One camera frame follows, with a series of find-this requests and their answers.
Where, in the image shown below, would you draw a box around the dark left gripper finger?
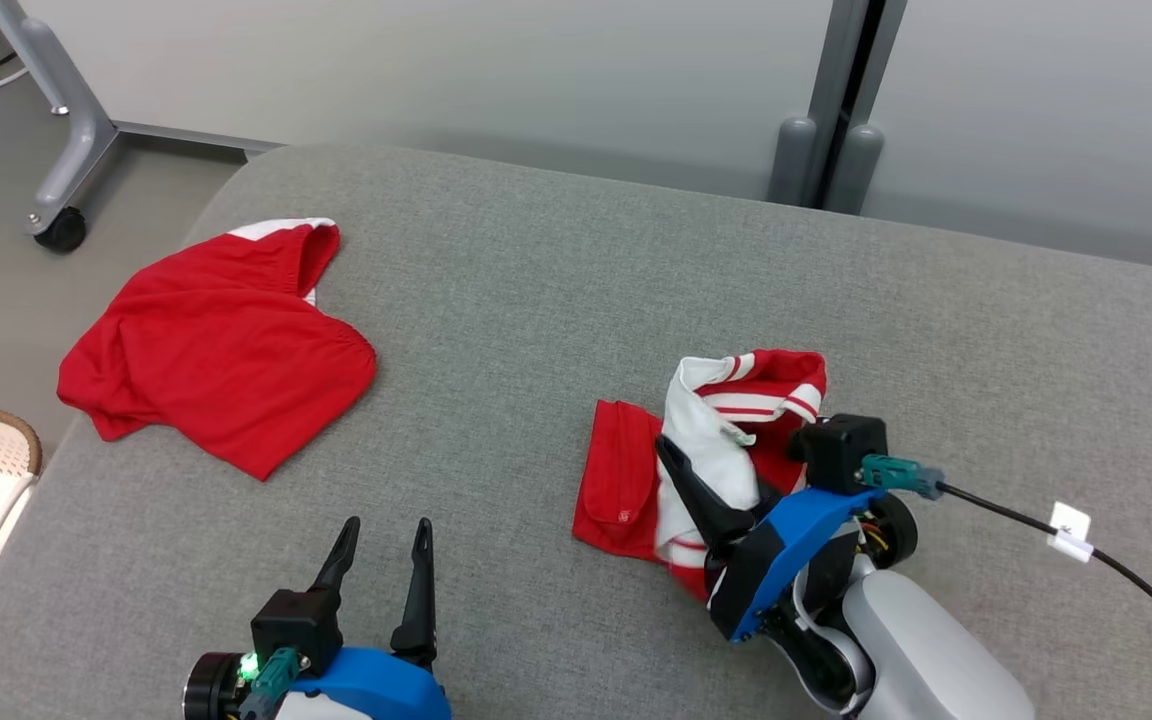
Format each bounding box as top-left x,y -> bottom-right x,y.
391,517 -> 437,669
311,516 -> 362,594

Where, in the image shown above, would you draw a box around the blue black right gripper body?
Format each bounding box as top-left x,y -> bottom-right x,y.
708,487 -> 919,643

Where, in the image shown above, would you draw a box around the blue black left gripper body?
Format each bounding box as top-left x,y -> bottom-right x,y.
183,648 -> 453,720

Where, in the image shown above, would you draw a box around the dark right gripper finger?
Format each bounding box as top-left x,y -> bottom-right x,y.
655,435 -> 760,547

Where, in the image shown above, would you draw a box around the red white basketball jersey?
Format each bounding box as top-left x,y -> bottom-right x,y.
572,349 -> 828,601

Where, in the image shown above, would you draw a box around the red shorts with white stripe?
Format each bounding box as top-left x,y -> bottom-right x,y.
57,217 -> 378,483

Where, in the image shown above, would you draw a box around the grey cylindrical partition foot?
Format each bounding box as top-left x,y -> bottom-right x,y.
824,123 -> 885,216
769,117 -> 819,206

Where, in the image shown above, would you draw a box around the grey stand leg with caster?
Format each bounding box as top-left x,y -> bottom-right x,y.
0,0 -> 282,253

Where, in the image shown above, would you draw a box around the white cable tag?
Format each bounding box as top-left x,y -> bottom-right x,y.
1048,502 -> 1093,563

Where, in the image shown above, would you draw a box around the grey partition post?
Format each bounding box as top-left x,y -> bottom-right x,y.
801,0 -> 909,213

